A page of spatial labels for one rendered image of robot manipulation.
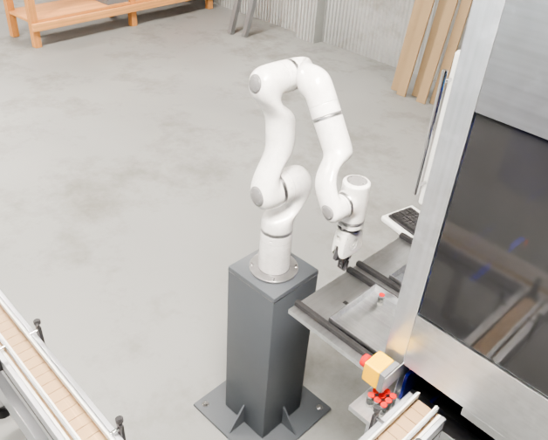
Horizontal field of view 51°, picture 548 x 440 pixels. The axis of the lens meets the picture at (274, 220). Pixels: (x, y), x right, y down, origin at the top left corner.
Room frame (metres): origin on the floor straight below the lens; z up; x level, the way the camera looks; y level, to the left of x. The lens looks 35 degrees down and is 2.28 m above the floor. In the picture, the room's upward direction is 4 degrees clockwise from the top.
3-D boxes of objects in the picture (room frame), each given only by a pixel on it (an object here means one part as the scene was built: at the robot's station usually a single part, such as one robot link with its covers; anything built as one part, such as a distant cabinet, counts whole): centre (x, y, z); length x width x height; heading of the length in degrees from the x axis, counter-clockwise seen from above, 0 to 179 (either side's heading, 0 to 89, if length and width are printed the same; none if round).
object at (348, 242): (1.46, -0.24, 1.21); 0.10 x 0.07 x 0.11; 136
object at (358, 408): (1.08, -0.36, 0.87); 0.14 x 0.13 x 0.02; 47
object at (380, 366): (1.11, -0.34, 1.00); 0.08 x 0.07 x 0.07; 47
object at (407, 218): (2.07, -0.69, 0.82); 0.40 x 0.14 x 0.02; 35
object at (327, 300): (1.55, -0.49, 0.87); 0.70 x 0.48 x 0.02; 137
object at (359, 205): (1.46, -0.23, 1.35); 0.09 x 0.08 x 0.13; 132
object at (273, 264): (1.70, -0.01, 0.95); 0.19 x 0.19 x 0.18
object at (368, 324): (1.38, -0.42, 0.90); 0.34 x 0.26 x 0.04; 47
